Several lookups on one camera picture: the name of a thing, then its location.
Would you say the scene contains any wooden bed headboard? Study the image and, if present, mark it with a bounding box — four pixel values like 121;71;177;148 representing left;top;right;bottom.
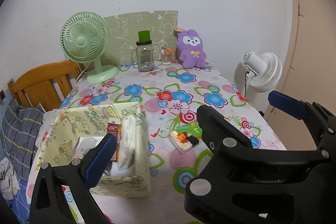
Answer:
7;60;84;111

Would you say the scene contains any green cup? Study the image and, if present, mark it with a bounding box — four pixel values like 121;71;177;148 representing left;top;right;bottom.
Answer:
138;30;151;43

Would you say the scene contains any grey plaid pillow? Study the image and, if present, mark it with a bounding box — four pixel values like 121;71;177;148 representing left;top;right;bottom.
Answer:
1;99;44;181

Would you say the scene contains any crumpled white cloth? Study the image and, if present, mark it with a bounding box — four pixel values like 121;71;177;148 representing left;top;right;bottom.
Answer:
0;157;20;201

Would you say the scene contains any glass mason jar mug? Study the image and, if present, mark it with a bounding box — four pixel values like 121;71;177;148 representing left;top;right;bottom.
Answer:
131;40;154;72

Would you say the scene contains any floral tablecloth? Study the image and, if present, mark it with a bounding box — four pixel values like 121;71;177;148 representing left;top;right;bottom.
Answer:
26;64;284;223

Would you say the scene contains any purple plush bunny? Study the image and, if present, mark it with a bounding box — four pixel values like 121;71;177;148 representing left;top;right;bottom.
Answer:
176;30;206;69

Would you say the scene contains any yellow fabric storage box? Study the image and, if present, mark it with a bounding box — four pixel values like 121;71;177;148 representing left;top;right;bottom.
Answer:
31;102;151;197

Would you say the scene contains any green packet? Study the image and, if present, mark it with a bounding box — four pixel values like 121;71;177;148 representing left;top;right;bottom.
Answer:
175;121;202;140

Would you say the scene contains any red white carton pack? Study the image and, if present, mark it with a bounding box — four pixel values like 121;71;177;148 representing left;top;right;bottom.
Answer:
107;118;122;161

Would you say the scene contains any green desk fan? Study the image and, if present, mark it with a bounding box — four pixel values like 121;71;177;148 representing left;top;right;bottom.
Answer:
60;12;118;84

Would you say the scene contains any beige patterned board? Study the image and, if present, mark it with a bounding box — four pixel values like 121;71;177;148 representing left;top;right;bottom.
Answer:
101;10;178;65

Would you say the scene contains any small toothpick jar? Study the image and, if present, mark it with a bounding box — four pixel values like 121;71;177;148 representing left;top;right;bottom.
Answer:
161;48;175;65

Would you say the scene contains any white standing fan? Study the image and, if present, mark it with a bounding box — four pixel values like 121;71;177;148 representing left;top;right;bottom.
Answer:
241;51;282;93

